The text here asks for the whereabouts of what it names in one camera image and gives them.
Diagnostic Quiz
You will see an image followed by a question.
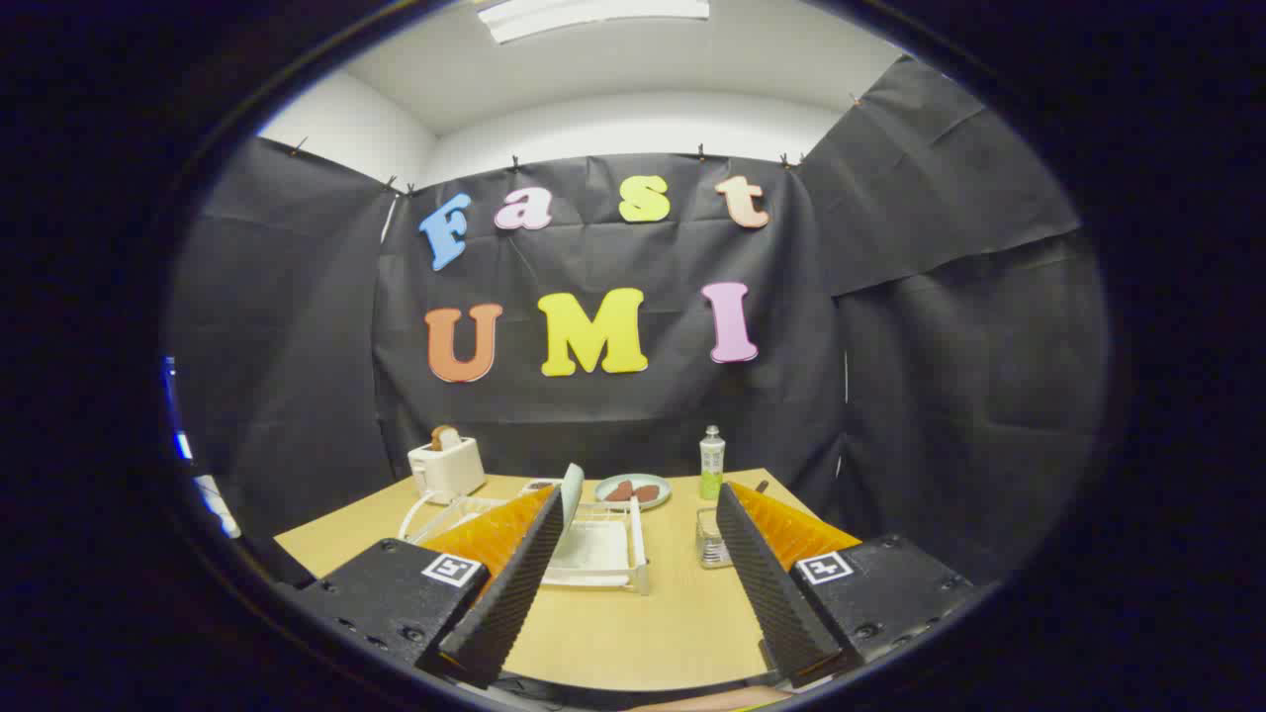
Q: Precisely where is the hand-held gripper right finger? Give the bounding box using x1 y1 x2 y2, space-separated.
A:
714 481 978 690

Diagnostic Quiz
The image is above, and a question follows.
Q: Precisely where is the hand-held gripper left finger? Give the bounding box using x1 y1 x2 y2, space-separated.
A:
293 483 567 690

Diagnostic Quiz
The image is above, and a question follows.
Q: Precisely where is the clear square basket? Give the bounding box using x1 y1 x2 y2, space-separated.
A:
694 506 735 571

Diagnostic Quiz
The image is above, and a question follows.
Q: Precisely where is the pale green plate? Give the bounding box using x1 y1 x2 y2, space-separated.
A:
560 463 587 555

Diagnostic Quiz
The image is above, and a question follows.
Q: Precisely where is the white wire dish rack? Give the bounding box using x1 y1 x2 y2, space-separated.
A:
399 487 651 596

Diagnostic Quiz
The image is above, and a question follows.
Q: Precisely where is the small plate with meat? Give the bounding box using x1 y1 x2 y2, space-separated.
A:
594 473 674 511

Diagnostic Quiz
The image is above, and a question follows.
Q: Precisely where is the white drip tray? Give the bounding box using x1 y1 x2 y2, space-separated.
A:
549 519 634 579

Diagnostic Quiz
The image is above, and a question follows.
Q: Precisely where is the white toaster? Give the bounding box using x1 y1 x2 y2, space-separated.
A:
407 435 488 505

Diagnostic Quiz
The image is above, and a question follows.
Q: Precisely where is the green drink bottle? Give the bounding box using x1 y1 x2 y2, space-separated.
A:
699 425 726 501

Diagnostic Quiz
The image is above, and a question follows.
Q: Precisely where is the black backdrop cloth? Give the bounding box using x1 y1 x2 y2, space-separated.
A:
163 54 1109 594

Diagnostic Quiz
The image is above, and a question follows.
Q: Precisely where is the ceiling light panel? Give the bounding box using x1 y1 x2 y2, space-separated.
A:
475 0 711 45

